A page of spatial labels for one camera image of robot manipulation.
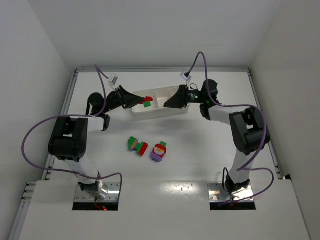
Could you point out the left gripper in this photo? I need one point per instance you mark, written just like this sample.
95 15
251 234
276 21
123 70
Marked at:
121 97

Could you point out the santa lego stack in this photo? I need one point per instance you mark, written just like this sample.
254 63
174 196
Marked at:
158 152

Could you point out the white divided container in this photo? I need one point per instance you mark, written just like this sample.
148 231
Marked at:
156 108

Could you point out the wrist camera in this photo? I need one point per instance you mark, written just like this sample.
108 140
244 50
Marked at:
186 76
112 80

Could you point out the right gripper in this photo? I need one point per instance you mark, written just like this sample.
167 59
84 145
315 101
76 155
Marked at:
185 96

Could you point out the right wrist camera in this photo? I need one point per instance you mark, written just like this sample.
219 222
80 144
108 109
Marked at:
186 76

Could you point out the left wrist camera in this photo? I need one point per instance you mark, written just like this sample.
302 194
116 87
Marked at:
112 80

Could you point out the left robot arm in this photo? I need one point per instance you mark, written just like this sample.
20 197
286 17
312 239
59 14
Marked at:
68 141

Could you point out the left base plate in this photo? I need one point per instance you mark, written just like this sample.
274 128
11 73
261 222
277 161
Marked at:
101 191

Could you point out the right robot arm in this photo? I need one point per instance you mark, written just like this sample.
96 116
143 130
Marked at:
248 129

